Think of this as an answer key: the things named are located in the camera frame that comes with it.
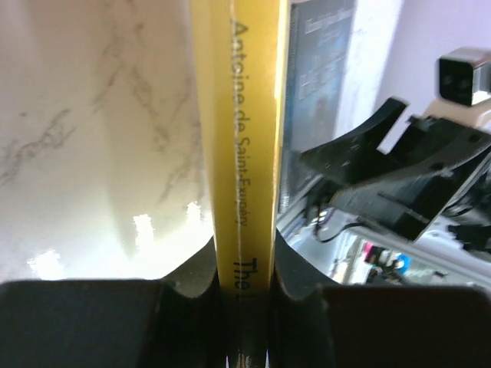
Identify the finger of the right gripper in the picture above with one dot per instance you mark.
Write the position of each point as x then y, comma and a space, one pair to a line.
354, 157

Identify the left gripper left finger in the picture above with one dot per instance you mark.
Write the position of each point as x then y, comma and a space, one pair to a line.
169, 322

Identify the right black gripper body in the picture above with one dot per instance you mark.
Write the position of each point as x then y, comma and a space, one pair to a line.
433, 162

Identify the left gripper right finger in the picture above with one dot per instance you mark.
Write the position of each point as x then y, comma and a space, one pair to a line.
317, 322

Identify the dark cover bottom book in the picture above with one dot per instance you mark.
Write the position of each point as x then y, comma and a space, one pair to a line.
319, 39

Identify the yellow thin book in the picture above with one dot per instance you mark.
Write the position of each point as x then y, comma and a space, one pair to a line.
240, 51

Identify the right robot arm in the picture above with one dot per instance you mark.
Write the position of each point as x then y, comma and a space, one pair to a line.
469, 214

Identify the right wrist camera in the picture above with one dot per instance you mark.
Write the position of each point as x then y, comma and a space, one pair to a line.
464, 76

